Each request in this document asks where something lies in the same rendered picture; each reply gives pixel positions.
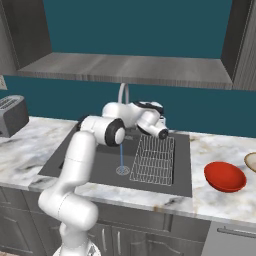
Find dark grey sink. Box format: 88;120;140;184
38;128;194;198

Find red bowl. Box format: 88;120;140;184
203;161;248;194

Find beige bowl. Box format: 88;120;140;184
243;152;256;174

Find silver curved tap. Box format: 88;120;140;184
117;82;131;105

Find grey wooden shelf board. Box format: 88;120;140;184
16;51;234;91

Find grey cupboard door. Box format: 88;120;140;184
0;204;46;256
111;226;205;256
30;211;113;256

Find grey dishwasher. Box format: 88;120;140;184
200;220;256;256

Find grey toaster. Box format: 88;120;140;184
0;94;30;139

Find white wire dish rack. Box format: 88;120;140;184
129;134;176;186

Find grey wooden wall cupboard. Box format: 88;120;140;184
221;0;256;92
0;0;53;77

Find silver cupboard door handle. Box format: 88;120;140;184
116;229;122;256
100;227;107;253

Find silver dishwasher handle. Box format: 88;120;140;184
216;226;256;239

